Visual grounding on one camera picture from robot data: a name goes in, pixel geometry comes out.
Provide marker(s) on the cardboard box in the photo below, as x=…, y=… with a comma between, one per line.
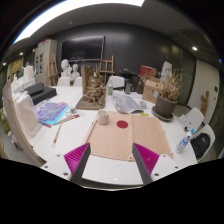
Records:
x=150, y=90

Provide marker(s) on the small white bowl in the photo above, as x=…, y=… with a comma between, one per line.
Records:
x=143, y=104

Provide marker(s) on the white cup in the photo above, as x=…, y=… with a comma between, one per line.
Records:
x=102, y=117

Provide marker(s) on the white plaster bust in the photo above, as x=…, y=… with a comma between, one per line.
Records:
x=65, y=68
x=75, y=72

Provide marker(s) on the black wall television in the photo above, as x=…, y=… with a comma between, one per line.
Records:
x=82, y=48

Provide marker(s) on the white chair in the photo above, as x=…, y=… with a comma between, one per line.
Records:
x=196, y=117
x=116, y=81
x=210, y=131

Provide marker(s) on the colourful printed sheet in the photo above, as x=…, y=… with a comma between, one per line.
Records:
x=51, y=112

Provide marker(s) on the wooden figure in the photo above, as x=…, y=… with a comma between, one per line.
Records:
x=204, y=102

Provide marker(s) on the white blue-capped drink bottle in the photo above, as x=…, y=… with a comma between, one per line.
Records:
x=183, y=142

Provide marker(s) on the white cabinet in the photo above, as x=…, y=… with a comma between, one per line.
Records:
x=43, y=61

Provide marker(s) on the white plaster statue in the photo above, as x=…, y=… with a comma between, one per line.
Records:
x=166, y=70

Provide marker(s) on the ceiling light panel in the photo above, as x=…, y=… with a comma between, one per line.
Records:
x=66, y=10

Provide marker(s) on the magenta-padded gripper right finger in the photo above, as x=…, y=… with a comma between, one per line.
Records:
x=165, y=164

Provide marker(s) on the wooden paintbrush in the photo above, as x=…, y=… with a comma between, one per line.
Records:
x=56, y=135

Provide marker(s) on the red box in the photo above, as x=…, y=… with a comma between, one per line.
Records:
x=147, y=71

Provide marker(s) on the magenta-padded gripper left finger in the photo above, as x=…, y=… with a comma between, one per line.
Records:
x=56, y=164

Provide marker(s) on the green-labelled spray bottle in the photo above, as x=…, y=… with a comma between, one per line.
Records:
x=110, y=88

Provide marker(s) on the white plastic bag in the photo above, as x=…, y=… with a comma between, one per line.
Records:
x=26, y=113

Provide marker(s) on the black box stack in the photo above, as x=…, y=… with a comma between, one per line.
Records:
x=40, y=93

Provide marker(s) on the black backpack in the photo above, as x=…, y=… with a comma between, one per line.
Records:
x=200, y=146

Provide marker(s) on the glass bottle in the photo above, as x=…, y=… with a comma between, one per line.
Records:
x=128, y=88

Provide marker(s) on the dried plant in grey pot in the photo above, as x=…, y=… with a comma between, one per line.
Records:
x=165, y=106

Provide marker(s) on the flat round red coaster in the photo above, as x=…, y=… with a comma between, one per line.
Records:
x=122, y=124

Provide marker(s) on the wooden easel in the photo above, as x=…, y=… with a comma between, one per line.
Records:
x=53, y=70
x=106, y=68

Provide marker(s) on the brown carved sculpture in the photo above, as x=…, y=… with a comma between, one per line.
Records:
x=94, y=91

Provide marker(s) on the loose papers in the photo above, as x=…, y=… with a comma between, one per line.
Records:
x=185, y=122

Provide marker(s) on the newspaper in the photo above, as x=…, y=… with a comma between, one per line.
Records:
x=125, y=103

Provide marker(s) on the small jar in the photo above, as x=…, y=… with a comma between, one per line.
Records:
x=72, y=110

